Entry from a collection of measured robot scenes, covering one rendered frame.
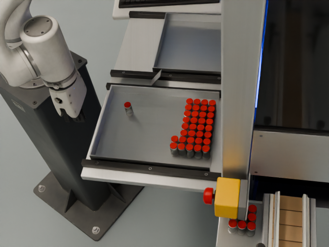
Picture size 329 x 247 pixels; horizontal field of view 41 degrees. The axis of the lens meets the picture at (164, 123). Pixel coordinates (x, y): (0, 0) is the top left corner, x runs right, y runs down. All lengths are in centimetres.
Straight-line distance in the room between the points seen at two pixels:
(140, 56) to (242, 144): 66
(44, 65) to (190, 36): 69
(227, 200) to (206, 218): 110
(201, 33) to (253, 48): 84
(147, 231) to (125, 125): 88
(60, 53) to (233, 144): 42
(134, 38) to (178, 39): 16
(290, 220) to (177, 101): 50
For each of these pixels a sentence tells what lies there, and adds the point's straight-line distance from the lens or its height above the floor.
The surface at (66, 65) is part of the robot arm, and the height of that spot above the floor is 125.
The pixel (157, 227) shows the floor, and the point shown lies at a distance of 211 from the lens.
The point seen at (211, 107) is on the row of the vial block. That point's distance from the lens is 128.
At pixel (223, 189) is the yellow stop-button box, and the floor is 103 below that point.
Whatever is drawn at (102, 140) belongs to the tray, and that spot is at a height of 88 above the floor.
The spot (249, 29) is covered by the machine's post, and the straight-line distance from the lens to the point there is 69.
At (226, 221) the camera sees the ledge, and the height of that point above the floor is 88.
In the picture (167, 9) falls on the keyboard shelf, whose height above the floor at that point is 80.
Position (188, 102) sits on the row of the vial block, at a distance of 129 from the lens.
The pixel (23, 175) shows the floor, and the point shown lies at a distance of 243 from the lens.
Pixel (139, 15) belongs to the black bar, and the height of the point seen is 89.
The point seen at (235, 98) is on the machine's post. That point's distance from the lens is 82.
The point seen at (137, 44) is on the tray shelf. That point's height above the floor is 88.
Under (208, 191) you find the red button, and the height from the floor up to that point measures 101.
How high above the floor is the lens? 195
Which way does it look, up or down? 55 degrees down
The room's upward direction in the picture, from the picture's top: 11 degrees counter-clockwise
